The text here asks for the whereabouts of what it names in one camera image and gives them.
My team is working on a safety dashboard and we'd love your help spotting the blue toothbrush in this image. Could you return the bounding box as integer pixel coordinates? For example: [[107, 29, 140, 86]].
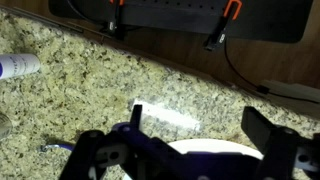
[[40, 143, 77, 154]]

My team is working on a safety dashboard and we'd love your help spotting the thin black cable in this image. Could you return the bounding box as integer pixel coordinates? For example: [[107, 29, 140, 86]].
[[223, 35, 320, 103]]

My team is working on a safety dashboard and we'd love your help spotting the white oval sink basin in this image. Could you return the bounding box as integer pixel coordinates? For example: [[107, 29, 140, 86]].
[[166, 138, 264, 162]]

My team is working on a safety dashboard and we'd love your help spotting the orange black clamp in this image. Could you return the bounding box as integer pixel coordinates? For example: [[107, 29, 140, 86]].
[[106, 0, 127, 38], [203, 0, 243, 52]]

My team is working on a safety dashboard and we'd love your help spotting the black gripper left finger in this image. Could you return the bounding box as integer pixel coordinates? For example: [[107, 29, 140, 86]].
[[59, 104, 181, 180]]

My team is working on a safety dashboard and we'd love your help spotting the white can purple cap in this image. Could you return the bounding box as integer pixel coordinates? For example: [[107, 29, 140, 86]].
[[0, 53, 42, 81]]

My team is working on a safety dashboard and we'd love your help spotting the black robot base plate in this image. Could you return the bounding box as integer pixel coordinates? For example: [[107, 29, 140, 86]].
[[48, 0, 315, 44]]

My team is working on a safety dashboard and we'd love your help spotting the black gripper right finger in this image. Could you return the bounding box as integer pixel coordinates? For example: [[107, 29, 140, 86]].
[[240, 106, 320, 180]]

